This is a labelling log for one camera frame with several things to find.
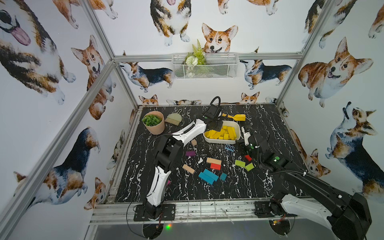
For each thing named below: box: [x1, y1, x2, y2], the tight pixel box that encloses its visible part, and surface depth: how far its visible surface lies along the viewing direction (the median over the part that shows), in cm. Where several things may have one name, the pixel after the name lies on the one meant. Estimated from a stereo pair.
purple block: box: [186, 150, 196, 157], surface depth 97 cm
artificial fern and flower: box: [185, 39, 207, 67], surface depth 84 cm
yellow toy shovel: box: [221, 113, 246, 121], surface depth 116 cm
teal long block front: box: [198, 171, 215, 185], surface depth 86 cm
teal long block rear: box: [203, 168, 219, 182], surface depth 87 cm
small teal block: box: [220, 172, 228, 181], surface depth 87 cm
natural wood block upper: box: [206, 157, 222, 165], surface depth 92 cm
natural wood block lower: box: [182, 164, 195, 175], surface depth 90 cm
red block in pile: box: [210, 163, 222, 170], surface depth 90 cm
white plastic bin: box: [203, 120, 241, 145], surface depth 100 cm
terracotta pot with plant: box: [141, 111, 165, 135], surface depth 99 cm
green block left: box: [235, 159, 246, 167], surface depth 91 cm
